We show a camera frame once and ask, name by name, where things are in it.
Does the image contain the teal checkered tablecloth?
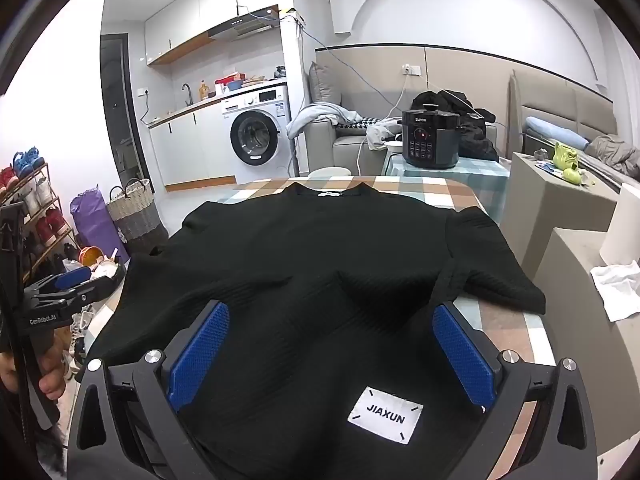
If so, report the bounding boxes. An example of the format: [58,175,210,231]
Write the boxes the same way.
[382,152,511,196]

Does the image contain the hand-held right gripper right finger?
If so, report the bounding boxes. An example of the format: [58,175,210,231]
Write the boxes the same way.
[432,302,599,480]

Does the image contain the grey brown duvet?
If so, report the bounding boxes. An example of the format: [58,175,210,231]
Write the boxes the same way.
[585,135,640,178]

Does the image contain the black jacket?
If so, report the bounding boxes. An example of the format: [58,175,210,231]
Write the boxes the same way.
[411,89,501,163]

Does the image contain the beige sofa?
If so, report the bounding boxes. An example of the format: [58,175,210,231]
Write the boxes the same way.
[510,67,618,143]

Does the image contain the black pressure cooker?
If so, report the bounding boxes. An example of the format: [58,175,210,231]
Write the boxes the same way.
[401,104,461,170]

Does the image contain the brown blue checkered tablecloth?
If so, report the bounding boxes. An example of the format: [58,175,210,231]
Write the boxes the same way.
[82,175,558,480]

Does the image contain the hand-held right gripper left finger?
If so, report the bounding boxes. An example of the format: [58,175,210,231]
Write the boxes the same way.
[67,300,231,480]

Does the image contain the grey curved counter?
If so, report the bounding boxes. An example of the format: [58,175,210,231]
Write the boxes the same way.
[532,227,640,456]

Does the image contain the person's left hand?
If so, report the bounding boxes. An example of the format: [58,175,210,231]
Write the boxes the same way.
[0,344,68,402]

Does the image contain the white washing machine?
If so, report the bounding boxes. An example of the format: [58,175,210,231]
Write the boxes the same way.
[221,85,293,178]

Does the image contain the white wall cabinets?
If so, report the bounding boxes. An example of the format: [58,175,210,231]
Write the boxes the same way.
[145,0,288,67]

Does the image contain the light grey blanket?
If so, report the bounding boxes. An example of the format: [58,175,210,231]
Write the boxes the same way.
[287,102,363,138]

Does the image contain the black knit sweater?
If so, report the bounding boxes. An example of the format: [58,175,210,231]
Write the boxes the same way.
[85,182,547,480]

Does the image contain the green toy figure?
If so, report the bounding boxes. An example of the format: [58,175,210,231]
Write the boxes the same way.
[552,141,583,184]

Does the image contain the white crumpled garment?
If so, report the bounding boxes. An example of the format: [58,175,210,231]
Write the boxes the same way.
[366,119,403,152]

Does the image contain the purple bag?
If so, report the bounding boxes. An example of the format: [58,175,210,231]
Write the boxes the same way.
[70,187,128,263]

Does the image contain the white base cabinets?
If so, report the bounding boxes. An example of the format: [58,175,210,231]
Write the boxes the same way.
[149,105,237,192]

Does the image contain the grey cushion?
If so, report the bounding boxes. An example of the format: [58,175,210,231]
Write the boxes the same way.
[309,61,343,108]

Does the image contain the white cloth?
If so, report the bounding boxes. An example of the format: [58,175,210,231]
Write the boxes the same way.
[590,259,640,323]

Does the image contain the range hood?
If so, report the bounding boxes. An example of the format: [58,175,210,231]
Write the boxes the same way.
[208,5,280,43]

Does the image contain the blue pillow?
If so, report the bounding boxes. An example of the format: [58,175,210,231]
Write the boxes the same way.
[525,116,591,150]

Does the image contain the woven laundry basket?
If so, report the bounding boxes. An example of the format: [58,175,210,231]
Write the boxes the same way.
[107,178,168,256]

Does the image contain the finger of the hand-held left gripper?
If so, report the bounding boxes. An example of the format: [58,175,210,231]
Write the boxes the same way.
[32,273,127,314]
[24,266,93,302]

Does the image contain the white paper towel roll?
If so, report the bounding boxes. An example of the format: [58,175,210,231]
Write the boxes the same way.
[599,182,640,266]

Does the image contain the grey bedside cabinet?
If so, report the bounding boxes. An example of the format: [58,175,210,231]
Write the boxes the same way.
[500,152,621,281]

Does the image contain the black door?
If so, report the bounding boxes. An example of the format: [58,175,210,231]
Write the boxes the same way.
[100,34,151,183]

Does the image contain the grey sofa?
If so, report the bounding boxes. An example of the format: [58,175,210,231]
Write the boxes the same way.
[304,110,401,177]

